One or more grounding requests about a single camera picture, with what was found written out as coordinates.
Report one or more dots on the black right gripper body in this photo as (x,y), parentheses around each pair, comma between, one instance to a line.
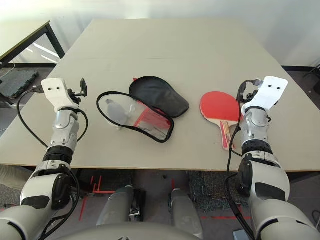
(250,95)

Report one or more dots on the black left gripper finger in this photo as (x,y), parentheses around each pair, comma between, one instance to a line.
(84,87)

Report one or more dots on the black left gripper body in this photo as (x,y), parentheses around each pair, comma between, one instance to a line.
(76,97)

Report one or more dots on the red ping-pong paddle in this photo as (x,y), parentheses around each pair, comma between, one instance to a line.
(218,105)

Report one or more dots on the black red paddle case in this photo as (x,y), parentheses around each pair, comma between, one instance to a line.
(160,97)

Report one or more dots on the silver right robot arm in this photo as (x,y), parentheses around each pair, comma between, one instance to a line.
(262,135)

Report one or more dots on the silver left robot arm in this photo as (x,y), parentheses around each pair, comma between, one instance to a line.
(62,130)

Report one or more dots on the black foam floor mat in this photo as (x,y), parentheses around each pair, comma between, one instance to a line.
(17,80)

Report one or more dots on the dark speckled floor mat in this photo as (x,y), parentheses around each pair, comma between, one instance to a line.
(212,190)

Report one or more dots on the grey left robot leg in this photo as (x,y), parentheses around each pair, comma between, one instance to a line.
(112,207)

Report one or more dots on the grey robot leg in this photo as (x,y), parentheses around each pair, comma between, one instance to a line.
(185,212)
(112,207)

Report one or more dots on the grey speckled floor mat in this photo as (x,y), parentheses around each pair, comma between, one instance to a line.
(10,195)

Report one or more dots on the red floor tape strip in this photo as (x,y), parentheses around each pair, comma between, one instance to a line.
(173,185)

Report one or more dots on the black left robot foot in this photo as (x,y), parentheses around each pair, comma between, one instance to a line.
(137,200)

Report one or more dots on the grey right robot leg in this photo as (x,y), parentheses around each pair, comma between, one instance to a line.
(185,212)

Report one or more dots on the grey box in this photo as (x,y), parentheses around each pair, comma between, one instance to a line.
(241,235)

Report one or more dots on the grey robot torso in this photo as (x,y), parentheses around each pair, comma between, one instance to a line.
(125,232)

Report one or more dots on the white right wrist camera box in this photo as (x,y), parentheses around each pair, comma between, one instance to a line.
(268,92)

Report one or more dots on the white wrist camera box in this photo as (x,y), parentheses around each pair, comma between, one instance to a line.
(57,92)
(268,92)

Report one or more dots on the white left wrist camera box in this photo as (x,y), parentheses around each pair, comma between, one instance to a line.
(57,92)

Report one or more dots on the side table with black frame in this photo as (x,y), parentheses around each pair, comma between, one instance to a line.
(55,37)

